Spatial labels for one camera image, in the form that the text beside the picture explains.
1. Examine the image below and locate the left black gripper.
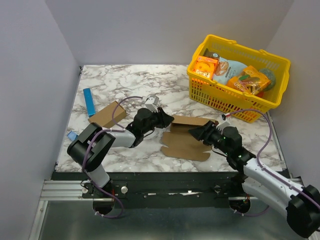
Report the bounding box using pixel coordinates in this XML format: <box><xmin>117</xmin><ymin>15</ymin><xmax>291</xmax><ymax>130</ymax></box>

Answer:
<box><xmin>141</xmin><ymin>107</ymin><xmax>174</xmax><ymax>135</ymax></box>

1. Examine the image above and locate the brown cardboard box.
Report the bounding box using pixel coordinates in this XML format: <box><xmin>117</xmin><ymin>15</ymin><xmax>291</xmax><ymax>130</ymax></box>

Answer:
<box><xmin>161</xmin><ymin>115</ymin><xmax>211</xmax><ymax>162</ymax></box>
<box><xmin>88</xmin><ymin>101</ymin><xmax>127</xmax><ymax>129</ymax></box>

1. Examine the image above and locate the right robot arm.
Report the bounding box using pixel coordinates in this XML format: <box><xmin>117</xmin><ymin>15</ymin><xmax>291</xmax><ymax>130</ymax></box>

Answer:
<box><xmin>189</xmin><ymin>121</ymin><xmax>320</xmax><ymax>238</ymax></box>

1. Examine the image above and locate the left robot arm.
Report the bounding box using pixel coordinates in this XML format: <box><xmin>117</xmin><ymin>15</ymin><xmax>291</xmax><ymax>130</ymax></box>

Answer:
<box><xmin>67</xmin><ymin>107</ymin><xmax>175</xmax><ymax>198</ymax></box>

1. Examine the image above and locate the folded brown cardboard box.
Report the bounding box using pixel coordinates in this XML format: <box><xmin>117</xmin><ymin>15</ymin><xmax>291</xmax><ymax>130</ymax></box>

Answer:
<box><xmin>88</xmin><ymin>101</ymin><xmax>127</xmax><ymax>129</ymax></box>

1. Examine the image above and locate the orange snack box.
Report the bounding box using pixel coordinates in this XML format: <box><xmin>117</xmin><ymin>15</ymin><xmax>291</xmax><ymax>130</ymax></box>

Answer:
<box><xmin>193</xmin><ymin>56</ymin><xmax>219</xmax><ymax>80</ymax></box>

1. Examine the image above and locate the long blue box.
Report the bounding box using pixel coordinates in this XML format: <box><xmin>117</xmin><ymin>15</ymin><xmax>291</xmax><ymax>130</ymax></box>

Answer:
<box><xmin>83</xmin><ymin>88</ymin><xmax>96</xmax><ymax>118</ymax></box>

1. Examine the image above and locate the small blue box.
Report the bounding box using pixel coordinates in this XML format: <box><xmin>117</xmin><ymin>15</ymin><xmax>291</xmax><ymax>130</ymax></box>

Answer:
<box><xmin>66</xmin><ymin>131</ymin><xmax>78</xmax><ymax>141</ymax></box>

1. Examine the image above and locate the yellow plastic basket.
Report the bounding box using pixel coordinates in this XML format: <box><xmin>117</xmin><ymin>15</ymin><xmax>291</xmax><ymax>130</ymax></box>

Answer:
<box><xmin>187</xmin><ymin>34</ymin><xmax>291</xmax><ymax>123</ymax></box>

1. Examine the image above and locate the light blue chips bag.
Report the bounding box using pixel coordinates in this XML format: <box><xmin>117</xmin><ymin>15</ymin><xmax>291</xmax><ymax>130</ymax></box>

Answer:
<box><xmin>212</xmin><ymin>57</ymin><xmax>247</xmax><ymax>85</ymax></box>

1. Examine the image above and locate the orange gummy candy bag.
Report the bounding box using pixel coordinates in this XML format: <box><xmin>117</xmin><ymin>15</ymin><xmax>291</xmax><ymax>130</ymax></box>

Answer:
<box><xmin>226</xmin><ymin>65</ymin><xmax>270</xmax><ymax>96</ymax></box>

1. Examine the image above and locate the dark snack packet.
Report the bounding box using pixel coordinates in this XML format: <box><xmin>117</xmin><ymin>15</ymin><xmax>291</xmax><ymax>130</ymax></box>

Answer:
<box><xmin>203</xmin><ymin>48</ymin><xmax>220</xmax><ymax>59</ymax></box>

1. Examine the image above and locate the green round sponge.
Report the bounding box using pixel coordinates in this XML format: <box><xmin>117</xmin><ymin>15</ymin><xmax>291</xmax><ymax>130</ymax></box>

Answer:
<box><xmin>259</xmin><ymin>68</ymin><xmax>276</xmax><ymax>92</ymax></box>

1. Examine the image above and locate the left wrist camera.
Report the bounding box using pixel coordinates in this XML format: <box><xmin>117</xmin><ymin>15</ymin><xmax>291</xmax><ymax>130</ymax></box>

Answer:
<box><xmin>142</xmin><ymin>95</ymin><xmax>159</xmax><ymax>113</ymax></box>

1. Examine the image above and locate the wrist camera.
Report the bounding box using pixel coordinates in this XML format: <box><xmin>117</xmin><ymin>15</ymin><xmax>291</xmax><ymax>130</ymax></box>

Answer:
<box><xmin>216</xmin><ymin>113</ymin><xmax>231</xmax><ymax>132</ymax></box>
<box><xmin>142</xmin><ymin>95</ymin><xmax>159</xmax><ymax>113</ymax></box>

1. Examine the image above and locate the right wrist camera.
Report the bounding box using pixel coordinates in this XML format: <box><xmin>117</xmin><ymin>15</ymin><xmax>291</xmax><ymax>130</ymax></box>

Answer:
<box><xmin>216</xmin><ymin>113</ymin><xmax>231</xmax><ymax>132</ymax></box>

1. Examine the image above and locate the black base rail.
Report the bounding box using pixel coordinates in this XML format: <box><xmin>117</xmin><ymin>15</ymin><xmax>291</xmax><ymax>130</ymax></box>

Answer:
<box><xmin>51</xmin><ymin>172</ymin><xmax>251</xmax><ymax>213</ymax></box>

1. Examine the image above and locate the aluminium frame rail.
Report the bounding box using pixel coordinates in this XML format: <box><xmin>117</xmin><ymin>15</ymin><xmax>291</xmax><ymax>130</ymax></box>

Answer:
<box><xmin>40</xmin><ymin>180</ymin><xmax>83</xmax><ymax>201</ymax></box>

